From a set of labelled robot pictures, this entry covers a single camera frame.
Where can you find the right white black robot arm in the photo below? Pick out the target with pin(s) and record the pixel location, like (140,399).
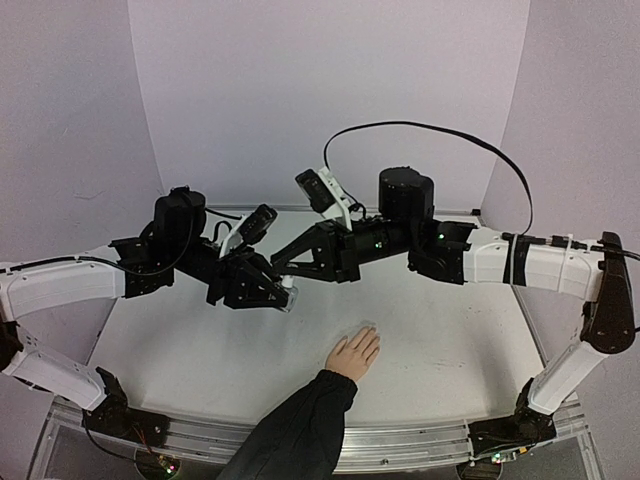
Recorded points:
(594,271)

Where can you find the white nail polish cap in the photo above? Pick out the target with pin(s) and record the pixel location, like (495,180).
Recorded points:
(288,282)

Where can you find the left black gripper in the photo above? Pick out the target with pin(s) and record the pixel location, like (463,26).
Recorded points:
(244,295)

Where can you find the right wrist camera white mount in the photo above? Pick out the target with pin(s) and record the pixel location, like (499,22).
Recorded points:
(327,197)

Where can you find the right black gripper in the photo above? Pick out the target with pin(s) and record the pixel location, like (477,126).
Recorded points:
(341,251)

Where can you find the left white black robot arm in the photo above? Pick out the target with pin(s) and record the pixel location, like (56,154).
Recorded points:
(40,285)

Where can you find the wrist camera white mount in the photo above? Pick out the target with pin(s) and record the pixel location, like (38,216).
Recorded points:
(327,197)
(249,230)

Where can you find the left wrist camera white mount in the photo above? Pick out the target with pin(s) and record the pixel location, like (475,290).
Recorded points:
(249,230)

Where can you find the black sleeved forearm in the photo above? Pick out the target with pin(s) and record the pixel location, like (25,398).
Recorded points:
(300,439)

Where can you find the person's bare hand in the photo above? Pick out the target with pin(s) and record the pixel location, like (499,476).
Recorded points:
(352,357)

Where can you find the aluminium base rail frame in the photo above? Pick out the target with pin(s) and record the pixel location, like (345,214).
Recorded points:
(196,448)

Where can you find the clear nail polish bottle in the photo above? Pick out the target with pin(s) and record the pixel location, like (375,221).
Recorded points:
(292,295)

